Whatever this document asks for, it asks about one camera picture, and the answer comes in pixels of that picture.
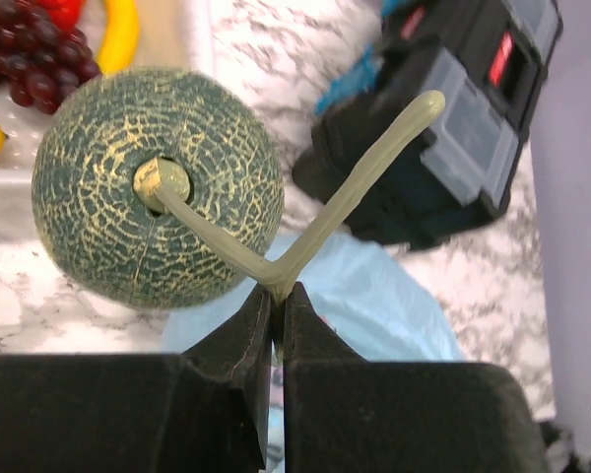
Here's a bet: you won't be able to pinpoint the dark red fake grapes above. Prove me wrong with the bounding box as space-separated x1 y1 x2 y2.
0 0 100 114

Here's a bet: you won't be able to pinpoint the yellow fake banana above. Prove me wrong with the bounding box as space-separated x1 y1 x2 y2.
98 0 140 75

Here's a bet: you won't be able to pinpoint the black plastic toolbox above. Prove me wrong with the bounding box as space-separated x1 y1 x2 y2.
292 0 562 250

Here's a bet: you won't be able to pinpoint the light blue plastic bag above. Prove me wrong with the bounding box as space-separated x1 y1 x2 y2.
162 234 464 472

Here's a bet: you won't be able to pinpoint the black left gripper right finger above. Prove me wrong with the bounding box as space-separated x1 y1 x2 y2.
284 285 549 472

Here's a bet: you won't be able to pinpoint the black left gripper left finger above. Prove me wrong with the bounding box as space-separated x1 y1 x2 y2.
0 288 272 472

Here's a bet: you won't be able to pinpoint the green fake avocado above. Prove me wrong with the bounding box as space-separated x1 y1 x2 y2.
31 66 447 312

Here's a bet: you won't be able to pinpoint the red fake fruit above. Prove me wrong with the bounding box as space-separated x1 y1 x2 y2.
35 0 85 32

